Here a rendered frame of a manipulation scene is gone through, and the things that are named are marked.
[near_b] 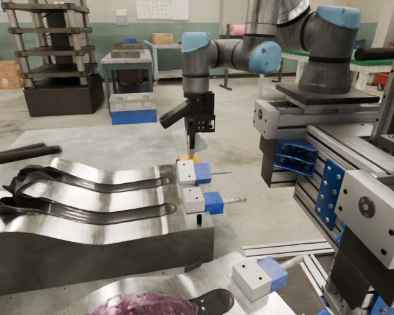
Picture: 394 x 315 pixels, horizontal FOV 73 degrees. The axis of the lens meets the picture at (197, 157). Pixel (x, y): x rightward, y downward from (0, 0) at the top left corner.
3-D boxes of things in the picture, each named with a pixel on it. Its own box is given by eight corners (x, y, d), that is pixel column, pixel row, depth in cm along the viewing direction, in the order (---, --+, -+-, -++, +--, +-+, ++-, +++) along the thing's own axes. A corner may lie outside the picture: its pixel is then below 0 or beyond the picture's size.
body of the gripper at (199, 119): (215, 134, 79) (216, 94, 74) (186, 137, 78) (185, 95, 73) (209, 126, 86) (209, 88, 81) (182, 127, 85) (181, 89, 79)
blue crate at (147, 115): (156, 115, 405) (155, 101, 396) (157, 125, 369) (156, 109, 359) (114, 118, 395) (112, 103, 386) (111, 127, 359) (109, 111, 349)
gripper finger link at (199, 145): (208, 162, 84) (209, 134, 80) (189, 163, 83) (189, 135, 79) (206, 157, 86) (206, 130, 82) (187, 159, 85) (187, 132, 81)
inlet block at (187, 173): (226, 166, 69) (231, 156, 64) (231, 184, 66) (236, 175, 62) (176, 170, 66) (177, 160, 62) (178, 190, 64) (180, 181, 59)
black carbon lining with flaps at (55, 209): (169, 182, 66) (167, 147, 62) (179, 225, 52) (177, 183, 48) (15, 199, 60) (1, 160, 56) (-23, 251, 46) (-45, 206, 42)
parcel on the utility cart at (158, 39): (170, 46, 618) (169, 33, 605) (173, 47, 590) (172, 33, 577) (152, 47, 606) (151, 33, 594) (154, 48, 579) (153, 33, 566)
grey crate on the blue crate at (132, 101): (155, 102, 396) (154, 92, 389) (156, 110, 360) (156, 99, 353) (112, 104, 386) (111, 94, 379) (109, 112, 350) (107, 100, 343)
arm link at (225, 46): (256, 69, 76) (225, 72, 70) (232, 65, 84) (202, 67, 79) (259, 39, 72) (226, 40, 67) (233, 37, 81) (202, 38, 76)
